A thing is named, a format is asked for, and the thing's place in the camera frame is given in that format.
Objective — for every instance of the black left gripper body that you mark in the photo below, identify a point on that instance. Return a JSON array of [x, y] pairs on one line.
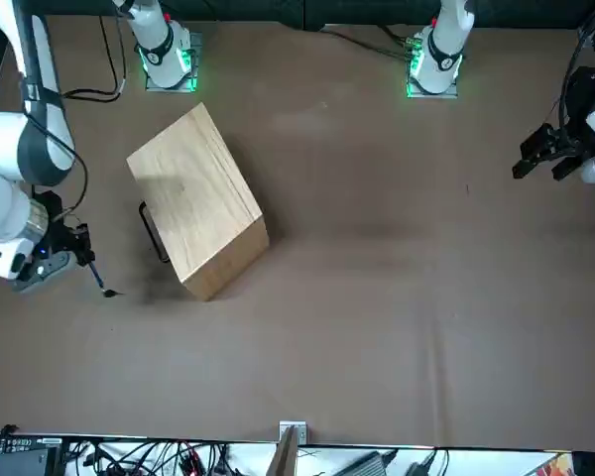
[[582, 99]]

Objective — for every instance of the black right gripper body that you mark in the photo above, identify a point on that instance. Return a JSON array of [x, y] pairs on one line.
[[54, 223]]

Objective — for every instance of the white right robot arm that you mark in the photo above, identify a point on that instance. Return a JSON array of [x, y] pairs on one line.
[[5, 198]]

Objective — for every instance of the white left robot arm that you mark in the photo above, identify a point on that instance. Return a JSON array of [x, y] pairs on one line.
[[443, 54]]

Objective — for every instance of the wooden drawer box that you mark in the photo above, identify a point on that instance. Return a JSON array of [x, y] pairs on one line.
[[193, 198]]

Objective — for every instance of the black electronics box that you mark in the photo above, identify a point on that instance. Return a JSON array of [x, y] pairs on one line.
[[25, 456]]

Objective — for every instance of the colourful printed box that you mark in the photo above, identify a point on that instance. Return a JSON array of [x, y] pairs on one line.
[[555, 466]]

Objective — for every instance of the black power adapter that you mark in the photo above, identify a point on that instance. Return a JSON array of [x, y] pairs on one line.
[[420, 466]]

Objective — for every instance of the grey power brick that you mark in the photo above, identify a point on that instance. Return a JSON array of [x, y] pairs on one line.
[[369, 465]]

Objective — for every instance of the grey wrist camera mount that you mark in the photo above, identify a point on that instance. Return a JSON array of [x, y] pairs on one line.
[[44, 273]]

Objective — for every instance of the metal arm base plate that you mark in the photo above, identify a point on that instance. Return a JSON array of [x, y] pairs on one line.
[[446, 93], [193, 59]]

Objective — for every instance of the metal post with bracket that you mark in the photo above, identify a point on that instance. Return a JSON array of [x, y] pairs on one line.
[[290, 446]]

